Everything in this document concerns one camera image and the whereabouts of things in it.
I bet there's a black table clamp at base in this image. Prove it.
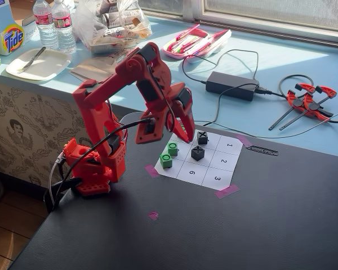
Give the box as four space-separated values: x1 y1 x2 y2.
43 177 83 213

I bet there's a clear water bottle red label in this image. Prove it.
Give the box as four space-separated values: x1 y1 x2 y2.
51 0 78 55
33 0 60 51

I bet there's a clear plastic bag of food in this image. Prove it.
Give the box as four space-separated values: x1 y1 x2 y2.
72 0 154 61

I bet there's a patterned cabinet front panel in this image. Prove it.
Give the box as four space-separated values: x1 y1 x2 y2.
0 81 124 187

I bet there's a red wrist camera mount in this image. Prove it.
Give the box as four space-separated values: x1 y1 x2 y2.
135 111 166 145

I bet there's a white square plate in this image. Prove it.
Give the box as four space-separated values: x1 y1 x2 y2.
6 47 72 82

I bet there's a black mains power cord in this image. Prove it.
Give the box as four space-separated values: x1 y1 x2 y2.
255 74 338 124

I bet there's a black cable to robot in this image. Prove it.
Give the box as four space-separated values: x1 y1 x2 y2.
197 83 260 127

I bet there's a thin grey cable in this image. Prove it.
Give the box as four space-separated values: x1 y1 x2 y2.
119 109 338 140

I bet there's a Tide detergent cardboard box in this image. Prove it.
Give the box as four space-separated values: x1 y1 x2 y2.
0 0 42 56

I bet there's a brown paper napkin stack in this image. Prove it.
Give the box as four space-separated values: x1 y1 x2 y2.
68 56 119 85

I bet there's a white base cable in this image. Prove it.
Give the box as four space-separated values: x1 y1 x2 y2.
48 151 66 204

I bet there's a red gripper black motor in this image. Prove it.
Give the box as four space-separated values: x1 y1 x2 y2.
157 82 196 143

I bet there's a purple tape strip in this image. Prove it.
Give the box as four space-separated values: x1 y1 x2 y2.
214 184 241 200
235 133 254 147
144 164 160 178

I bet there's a black camera cable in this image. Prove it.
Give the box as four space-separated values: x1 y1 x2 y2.
48 117 156 212

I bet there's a black power adapter brick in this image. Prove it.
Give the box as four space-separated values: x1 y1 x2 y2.
206 71 260 102

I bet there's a white numbered grid paper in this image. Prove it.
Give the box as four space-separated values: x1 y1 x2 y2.
154 128 243 190

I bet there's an orange black bar clamp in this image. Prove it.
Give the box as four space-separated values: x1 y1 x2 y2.
268 83 317 131
278 85 337 132

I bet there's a pink tray of pens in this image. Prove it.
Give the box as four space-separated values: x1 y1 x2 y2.
161 24 233 64

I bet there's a silver butter knife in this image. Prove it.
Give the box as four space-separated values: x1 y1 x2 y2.
17 46 47 75

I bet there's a white window frame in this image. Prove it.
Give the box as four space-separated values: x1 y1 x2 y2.
137 0 338 48

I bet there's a black adapter output cable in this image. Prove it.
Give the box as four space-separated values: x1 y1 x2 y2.
181 49 260 84

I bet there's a black cube with X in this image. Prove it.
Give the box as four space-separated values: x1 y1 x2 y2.
197 130 210 145
190 145 206 162

